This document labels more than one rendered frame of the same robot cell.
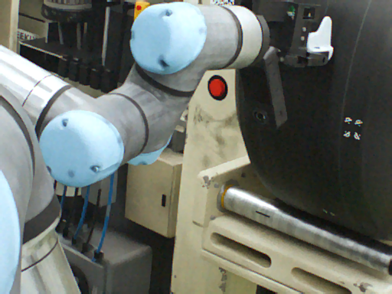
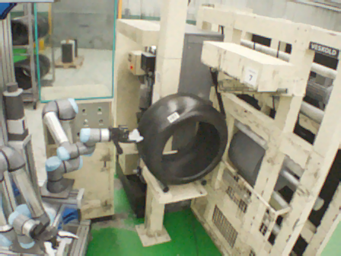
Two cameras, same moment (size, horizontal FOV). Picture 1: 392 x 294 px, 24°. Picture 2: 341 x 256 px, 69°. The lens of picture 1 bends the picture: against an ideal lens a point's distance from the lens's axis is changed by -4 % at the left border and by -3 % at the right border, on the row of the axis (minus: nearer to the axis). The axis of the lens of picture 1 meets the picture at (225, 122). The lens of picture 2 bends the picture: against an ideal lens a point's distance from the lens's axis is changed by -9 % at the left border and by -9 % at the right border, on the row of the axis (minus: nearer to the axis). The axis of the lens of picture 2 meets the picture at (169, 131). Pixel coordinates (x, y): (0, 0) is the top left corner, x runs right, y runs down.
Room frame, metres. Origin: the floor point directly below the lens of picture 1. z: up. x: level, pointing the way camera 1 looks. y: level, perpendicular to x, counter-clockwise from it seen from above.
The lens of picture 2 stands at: (0.08, -0.95, 2.01)
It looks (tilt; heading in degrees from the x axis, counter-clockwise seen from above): 26 degrees down; 29
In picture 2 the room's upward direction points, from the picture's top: 6 degrees clockwise
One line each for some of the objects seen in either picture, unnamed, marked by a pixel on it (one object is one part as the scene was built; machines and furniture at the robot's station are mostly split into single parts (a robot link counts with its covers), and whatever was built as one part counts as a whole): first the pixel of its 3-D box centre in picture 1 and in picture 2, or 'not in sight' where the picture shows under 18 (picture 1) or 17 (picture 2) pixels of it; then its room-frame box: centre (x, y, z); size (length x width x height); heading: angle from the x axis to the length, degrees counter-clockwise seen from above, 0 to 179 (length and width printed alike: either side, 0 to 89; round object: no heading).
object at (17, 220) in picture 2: not in sight; (20, 222); (0.48, 0.02, 1.04); 0.11 x 0.08 x 0.09; 98
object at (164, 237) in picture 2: not in sight; (152, 232); (1.66, -0.02, 0.02); 0.27 x 0.27 x 0.04; 54
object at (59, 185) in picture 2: not in sight; (55, 180); (1.01, 0.46, 0.77); 0.15 x 0.15 x 0.10
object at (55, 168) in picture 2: not in sight; (54, 168); (1.02, 0.45, 0.88); 0.13 x 0.12 x 0.14; 161
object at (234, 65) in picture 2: not in sight; (243, 63); (1.69, -0.51, 1.71); 0.61 x 0.25 x 0.15; 54
